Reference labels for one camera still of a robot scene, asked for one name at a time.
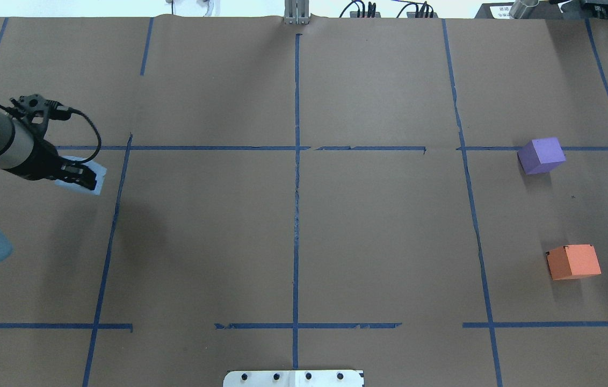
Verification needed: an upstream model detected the metal cup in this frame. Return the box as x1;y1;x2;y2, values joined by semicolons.
509;0;540;19

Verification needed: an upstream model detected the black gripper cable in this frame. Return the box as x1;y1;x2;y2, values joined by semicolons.
0;96;103;165

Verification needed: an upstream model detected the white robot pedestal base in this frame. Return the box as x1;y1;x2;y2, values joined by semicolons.
222;369;365;386

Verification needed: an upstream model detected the light blue foam block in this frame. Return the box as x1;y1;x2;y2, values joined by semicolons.
54;161;107;196

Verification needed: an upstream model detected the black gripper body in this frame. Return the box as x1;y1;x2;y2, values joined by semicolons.
9;95;71;182

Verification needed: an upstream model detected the purple foam block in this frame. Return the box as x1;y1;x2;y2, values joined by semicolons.
517;137;567;175

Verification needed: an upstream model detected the aluminium frame post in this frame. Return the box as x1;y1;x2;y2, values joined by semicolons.
284;0;310;25

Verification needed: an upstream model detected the orange foam block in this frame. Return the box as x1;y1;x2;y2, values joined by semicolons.
546;244;602;280

